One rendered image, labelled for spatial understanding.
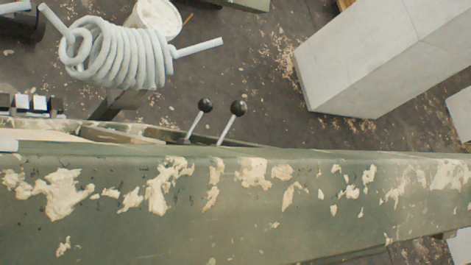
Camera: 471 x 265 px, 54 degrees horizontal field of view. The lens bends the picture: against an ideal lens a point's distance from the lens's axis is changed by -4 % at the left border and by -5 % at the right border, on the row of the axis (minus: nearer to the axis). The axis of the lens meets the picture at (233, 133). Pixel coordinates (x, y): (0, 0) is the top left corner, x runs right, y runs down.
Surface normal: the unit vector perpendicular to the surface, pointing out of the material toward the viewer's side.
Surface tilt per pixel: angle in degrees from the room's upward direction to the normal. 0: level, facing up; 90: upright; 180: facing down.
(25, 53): 0
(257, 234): 30
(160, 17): 0
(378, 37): 90
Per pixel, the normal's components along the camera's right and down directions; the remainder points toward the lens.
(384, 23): -0.78, -0.07
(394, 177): 0.63, 0.10
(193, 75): 0.58, -0.42
